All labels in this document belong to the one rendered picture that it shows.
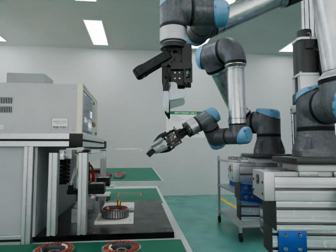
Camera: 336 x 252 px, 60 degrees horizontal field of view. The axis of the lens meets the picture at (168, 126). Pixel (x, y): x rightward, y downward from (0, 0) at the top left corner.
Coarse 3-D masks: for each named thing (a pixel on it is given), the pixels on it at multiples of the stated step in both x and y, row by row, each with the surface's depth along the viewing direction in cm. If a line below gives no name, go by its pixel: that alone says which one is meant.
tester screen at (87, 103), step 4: (84, 96) 120; (84, 100) 120; (88, 100) 130; (84, 104) 120; (88, 104) 130; (84, 108) 120; (88, 108) 130; (84, 112) 120; (84, 116) 120; (88, 116) 130; (84, 128) 120
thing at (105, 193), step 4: (88, 184) 117; (92, 184) 117; (96, 184) 118; (100, 184) 118; (104, 184) 121; (88, 188) 117; (92, 188) 117; (96, 188) 117; (100, 188) 118; (104, 188) 120; (68, 192) 116; (72, 192) 116; (76, 192) 116; (88, 192) 117; (92, 192) 117; (96, 192) 117; (100, 192) 117; (104, 192) 120; (108, 192) 121
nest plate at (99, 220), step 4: (132, 212) 128; (100, 216) 120; (128, 216) 120; (132, 216) 120; (96, 220) 114; (100, 220) 114; (104, 220) 114; (108, 220) 114; (112, 220) 114; (116, 220) 114; (120, 220) 114; (124, 220) 114; (128, 220) 114; (132, 220) 114; (96, 224) 112
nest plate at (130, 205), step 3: (105, 204) 146; (108, 204) 146; (111, 204) 146; (114, 204) 146; (123, 204) 146; (126, 204) 146; (129, 204) 146; (132, 204) 146; (102, 207) 138; (129, 207) 138; (132, 207) 138
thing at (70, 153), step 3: (69, 147) 107; (72, 147) 111; (60, 150) 106; (63, 150) 106; (66, 150) 106; (69, 150) 106; (72, 150) 108; (66, 153) 106; (69, 153) 106; (72, 153) 108; (66, 156) 106; (69, 156) 106; (72, 156) 108
